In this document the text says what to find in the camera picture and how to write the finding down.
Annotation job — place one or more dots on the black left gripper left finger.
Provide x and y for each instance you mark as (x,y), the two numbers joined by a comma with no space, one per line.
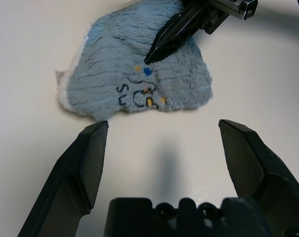
(75,168)

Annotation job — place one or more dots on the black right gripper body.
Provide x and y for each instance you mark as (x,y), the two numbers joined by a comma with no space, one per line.
(228,7)

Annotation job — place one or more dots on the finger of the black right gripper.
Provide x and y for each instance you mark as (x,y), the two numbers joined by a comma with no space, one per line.
(174,37)

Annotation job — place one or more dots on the grey fluffy rag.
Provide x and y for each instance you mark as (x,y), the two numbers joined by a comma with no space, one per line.
(102,81)

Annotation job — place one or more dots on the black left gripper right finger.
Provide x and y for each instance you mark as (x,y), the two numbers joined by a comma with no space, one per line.
(258,163)

